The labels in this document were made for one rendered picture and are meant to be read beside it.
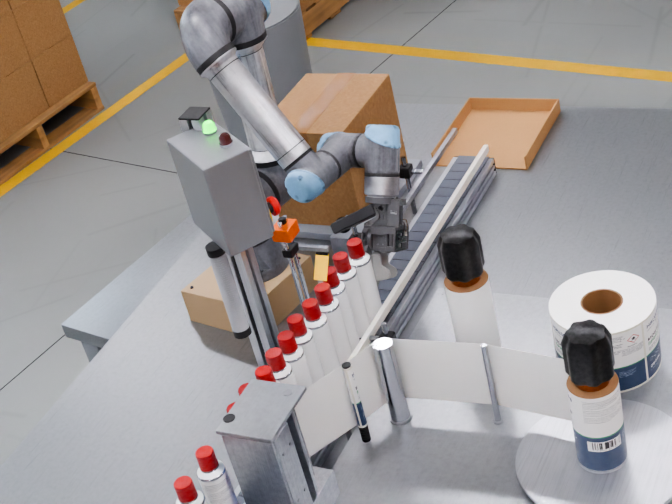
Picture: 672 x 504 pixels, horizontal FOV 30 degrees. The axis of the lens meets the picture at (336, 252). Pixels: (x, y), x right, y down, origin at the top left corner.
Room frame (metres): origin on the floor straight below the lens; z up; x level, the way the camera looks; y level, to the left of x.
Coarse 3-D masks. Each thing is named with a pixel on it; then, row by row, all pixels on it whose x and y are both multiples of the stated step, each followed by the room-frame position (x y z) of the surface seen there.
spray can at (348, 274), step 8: (336, 256) 2.17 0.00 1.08; (344, 256) 2.17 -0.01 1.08; (336, 264) 2.16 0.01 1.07; (344, 264) 2.16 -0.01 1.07; (344, 272) 2.16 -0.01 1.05; (352, 272) 2.16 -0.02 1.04; (344, 280) 2.15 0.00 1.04; (352, 280) 2.15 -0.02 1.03; (352, 288) 2.15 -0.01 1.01; (360, 288) 2.17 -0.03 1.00; (352, 296) 2.15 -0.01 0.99; (360, 296) 2.16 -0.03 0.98; (352, 304) 2.15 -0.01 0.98; (360, 304) 2.15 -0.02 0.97; (352, 312) 2.15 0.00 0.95; (360, 312) 2.15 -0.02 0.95; (360, 320) 2.15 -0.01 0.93; (368, 320) 2.16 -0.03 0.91; (360, 328) 2.15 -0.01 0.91; (360, 336) 2.15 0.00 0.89
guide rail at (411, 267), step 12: (480, 156) 2.71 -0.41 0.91; (468, 180) 2.63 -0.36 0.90; (456, 192) 2.57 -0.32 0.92; (444, 216) 2.49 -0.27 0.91; (432, 228) 2.45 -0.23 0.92; (432, 240) 2.42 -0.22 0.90; (420, 252) 2.36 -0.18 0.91; (408, 264) 2.33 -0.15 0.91; (408, 276) 2.30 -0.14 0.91; (396, 288) 2.25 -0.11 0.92; (384, 312) 2.18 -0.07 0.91; (372, 324) 2.14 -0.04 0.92; (360, 348) 2.07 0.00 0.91
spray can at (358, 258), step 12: (348, 240) 2.22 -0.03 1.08; (360, 240) 2.21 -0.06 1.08; (348, 252) 2.21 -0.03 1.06; (360, 252) 2.20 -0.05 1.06; (360, 264) 2.19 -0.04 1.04; (360, 276) 2.19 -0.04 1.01; (372, 276) 2.20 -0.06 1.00; (372, 288) 2.19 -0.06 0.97; (372, 300) 2.19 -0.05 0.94; (372, 312) 2.19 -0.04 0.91
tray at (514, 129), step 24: (456, 120) 3.02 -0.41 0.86; (480, 120) 3.04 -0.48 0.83; (504, 120) 3.01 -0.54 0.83; (528, 120) 2.97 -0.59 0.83; (552, 120) 2.92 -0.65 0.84; (456, 144) 2.95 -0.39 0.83; (480, 144) 2.91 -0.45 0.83; (504, 144) 2.88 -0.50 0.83; (528, 144) 2.85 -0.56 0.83; (504, 168) 2.76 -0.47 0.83
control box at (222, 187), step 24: (168, 144) 2.10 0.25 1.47; (192, 144) 2.06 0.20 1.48; (216, 144) 2.03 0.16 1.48; (240, 144) 2.01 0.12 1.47; (192, 168) 2.00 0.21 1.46; (216, 168) 1.96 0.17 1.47; (240, 168) 1.97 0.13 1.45; (192, 192) 2.05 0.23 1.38; (216, 192) 1.95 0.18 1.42; (240, 192) 1.97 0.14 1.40; (192, 216) 2.09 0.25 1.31; (216, 216) 1.95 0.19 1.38; (240, 216) 1.96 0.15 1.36; (264, 216) 1.98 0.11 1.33; (216, 240) 2.00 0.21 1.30; (240, 240) 1.96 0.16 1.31; (264, 240) 1.98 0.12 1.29
